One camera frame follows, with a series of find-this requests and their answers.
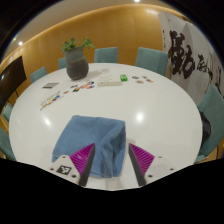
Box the small scattered stickers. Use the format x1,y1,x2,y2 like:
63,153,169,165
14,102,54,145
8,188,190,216
131,75,155,84

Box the colourful round stickers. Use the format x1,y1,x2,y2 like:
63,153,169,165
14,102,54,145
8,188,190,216
69,80,96,93

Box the grey booklet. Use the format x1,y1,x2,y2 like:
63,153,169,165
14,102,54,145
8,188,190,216
42,82,60,90

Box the white calligraphy folding screen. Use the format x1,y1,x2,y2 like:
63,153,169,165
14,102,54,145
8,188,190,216
158,11,224,106

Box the row of colourful cards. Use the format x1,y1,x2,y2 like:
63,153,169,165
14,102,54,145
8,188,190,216
39,90,66,111

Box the flat white box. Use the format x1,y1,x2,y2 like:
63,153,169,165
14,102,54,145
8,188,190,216
96,74,123,88

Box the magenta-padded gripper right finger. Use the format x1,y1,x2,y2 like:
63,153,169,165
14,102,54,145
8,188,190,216
128,143,177,187

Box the potted plant in grey pot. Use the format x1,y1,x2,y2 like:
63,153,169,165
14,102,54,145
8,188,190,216
60,37,96,81

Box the recessed ceiling lights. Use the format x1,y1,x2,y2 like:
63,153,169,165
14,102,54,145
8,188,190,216
16,0,143,47

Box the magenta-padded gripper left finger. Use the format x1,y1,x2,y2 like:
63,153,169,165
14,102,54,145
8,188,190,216
49,143,97,187

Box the blue towel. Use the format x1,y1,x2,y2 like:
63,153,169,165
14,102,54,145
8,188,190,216
51,114,128,179

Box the black wall screen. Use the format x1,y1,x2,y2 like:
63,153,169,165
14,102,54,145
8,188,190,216
0,55,28,111

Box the teal chairs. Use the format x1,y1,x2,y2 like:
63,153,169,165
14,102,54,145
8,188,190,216
0,46,224,164

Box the black bag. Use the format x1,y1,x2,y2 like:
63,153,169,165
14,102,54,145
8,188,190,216
199,119,212,156

